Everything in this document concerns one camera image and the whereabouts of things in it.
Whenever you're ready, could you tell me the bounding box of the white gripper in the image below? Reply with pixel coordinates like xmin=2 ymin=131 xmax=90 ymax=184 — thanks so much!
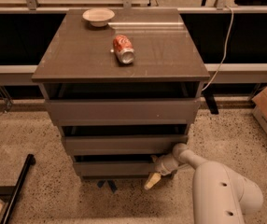
xmin=144 ymin=154 xmax=180 ymax=189

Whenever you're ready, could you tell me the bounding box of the grey bottom drawer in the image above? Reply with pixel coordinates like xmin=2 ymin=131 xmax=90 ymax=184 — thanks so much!
xmin=73 ymin=161 xmax=155 ymax=179

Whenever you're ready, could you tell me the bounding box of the grey drawer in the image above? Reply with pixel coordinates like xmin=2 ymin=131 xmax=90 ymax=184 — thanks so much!
xmin=73 ymin=161 xmax=155 ymax=179
xmin=46 ymin=99 xmax=200 ymax=126
xmin=62 ymin=134 xmax=188 ymax=156

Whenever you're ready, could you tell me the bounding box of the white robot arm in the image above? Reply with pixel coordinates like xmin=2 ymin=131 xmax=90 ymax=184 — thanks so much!
xmin=144 ymin=143 xmax=263 ymax=224

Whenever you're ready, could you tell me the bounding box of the grey middle drawer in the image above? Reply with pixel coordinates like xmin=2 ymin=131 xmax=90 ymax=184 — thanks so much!
xmin=62 ymin=134 xmax=188 ymax=156

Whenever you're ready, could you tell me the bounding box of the grey top drawer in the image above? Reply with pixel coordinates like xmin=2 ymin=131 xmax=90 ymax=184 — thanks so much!
xmin=46 ymin=99 xmax=200 ymax=126

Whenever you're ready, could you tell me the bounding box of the grey drawer cabinet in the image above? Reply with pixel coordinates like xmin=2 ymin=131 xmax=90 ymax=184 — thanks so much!
xmin=31 ymin=8 xmax=211 ymax=183

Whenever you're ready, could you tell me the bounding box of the red soda can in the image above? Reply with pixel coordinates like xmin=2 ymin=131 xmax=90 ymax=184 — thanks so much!
xmin=113 ymin=35 xmax=134 ymax=64

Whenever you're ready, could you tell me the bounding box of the black pole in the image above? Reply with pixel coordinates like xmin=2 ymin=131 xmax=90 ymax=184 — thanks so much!
xmin=0 ymin=154 xmax=35 ymax=224

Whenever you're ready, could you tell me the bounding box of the white bowl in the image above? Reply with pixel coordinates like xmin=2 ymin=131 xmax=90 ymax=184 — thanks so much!
xmin=82 ymin=8 xmax=115 ymax=27

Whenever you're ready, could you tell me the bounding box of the black bracket leg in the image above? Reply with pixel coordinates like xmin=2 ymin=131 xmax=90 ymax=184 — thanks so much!
xmin=203 ymin=89 xmax=218 ymax=115

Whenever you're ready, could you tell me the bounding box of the grey metal rail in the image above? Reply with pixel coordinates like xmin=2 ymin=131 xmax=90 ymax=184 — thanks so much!
xmin=0 ymin=63 xmax=267 ymax=86

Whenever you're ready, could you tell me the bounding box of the white cable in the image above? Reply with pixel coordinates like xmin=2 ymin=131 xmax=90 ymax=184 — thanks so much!
xmin=201 ymin=6 xmax=235 ymax=92

